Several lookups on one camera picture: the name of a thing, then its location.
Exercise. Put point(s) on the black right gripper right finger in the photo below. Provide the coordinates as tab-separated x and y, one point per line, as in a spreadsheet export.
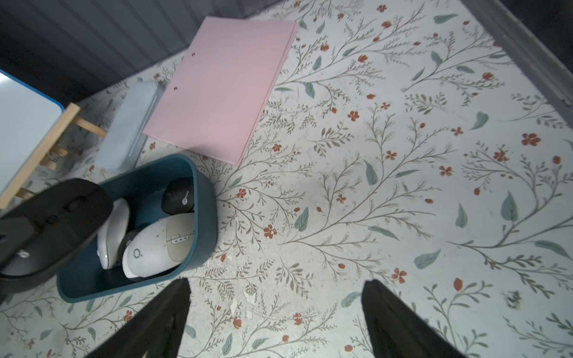
395	330

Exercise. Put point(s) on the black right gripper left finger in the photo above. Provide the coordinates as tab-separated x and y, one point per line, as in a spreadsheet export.
157	330

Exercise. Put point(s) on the grey beige mouse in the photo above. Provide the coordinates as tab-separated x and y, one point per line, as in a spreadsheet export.
159	247

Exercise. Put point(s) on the white mouse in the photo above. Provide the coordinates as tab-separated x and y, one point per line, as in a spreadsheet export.
111	236

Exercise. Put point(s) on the teal plastic storage box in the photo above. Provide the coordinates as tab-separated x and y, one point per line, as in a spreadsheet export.
84	278

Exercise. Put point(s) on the black lecoo mouse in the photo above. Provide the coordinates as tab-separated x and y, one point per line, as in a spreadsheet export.
126	241
178	197

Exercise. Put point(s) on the light blue pencil case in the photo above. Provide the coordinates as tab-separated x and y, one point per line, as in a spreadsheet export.
125	138

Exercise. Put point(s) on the floral table mat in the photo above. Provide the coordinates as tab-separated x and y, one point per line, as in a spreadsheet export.
400	143

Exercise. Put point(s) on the wooden easel stand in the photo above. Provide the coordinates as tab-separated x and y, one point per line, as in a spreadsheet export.
40	155

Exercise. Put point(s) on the pink folder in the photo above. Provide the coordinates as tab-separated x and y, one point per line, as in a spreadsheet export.
218	93

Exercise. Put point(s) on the blue framed whiteboard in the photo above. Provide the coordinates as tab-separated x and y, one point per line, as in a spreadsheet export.
27	116

